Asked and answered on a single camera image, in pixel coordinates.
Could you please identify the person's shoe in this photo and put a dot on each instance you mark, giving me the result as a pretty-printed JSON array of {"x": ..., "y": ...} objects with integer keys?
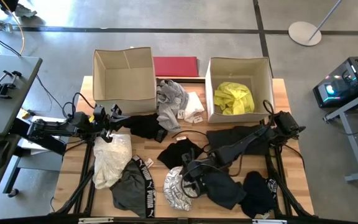
[
  {"x": 2, "y": 26},
  {"x": 25, "y": 12}
]

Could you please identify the black desk crossbeam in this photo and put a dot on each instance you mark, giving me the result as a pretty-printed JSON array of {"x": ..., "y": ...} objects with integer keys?
[{"x": 48, "y": 146}]

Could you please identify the black underwear with tag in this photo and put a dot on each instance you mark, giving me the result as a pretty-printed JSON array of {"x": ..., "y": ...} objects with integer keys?
[{"x": 145, "y": 126}]

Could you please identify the small white garment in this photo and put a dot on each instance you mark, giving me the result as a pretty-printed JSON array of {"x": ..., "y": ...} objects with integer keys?
[{"x": 193, "y": 105}]

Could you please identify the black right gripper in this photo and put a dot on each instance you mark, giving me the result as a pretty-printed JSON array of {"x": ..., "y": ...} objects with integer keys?
[{"x": 194, "y": 169}]

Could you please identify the red flat board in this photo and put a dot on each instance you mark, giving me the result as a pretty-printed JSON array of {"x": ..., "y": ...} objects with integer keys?
[{"x": 176, "y": 66}]

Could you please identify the white floor stand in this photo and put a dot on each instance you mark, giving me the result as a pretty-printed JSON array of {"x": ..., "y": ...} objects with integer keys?
[{"x": 303, "y": 34}]

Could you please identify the white black patterned garment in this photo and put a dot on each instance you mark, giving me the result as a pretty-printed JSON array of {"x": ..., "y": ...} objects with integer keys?
[{"x": 174, "y": 193}]

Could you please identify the beige fabric bin with divider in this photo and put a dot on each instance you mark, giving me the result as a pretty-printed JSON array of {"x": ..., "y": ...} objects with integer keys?
[{"x": 126, "y": 84}]

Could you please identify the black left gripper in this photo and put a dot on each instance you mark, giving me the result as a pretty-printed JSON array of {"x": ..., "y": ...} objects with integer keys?
[{"x": 117, "y": 119}]

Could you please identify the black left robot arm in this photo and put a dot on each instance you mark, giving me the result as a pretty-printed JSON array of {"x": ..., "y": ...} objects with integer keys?
[{"x": 51, "y": 127}]

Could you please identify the yellow garment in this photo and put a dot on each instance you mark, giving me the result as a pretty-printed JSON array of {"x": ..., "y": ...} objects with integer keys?
[{"x": 233, "y": 98}]

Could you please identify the light grey garment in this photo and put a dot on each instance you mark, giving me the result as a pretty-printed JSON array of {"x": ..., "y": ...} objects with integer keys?
[{"x": 169, "y": 99}]

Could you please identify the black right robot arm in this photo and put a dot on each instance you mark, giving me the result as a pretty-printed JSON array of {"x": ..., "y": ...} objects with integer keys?
[{"x": 238, "y": 146}]

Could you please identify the large black garment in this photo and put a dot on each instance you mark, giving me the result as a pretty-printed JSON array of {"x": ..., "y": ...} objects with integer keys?
[{"x": 225, "y": 137}]

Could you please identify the person's leg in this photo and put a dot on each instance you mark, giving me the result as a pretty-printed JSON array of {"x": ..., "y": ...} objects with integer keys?
[{"x": 8, "y": 3}]

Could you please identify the silver metal bracket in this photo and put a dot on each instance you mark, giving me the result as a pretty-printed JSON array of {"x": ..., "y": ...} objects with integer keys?
[
  {"x": 269, "y": 221},
  {"x": 95, "y": 220}
]

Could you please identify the dark grey Puma underwear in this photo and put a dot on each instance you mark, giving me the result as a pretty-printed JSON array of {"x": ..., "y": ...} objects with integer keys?
[{"x": 129, "y": 189}]

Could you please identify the small yellow object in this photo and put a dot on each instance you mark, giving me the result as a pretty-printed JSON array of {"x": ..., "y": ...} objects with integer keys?
[{"x": 25, "y": 114}]

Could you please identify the dark navy garment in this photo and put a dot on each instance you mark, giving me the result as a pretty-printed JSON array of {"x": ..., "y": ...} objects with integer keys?
[{"x": 222, "y": 189}]

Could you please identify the cream white garment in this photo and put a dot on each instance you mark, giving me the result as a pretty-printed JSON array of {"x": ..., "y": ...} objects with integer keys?
[{"x": 110, "y": 161}]

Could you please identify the black Puma underwear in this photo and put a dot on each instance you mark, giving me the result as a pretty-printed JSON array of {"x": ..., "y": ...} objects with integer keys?
[{"x": 256, "y": 196}]

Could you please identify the black clamp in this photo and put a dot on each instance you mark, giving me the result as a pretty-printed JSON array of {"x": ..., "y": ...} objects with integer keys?
[{"x": 2, "y": 88}]

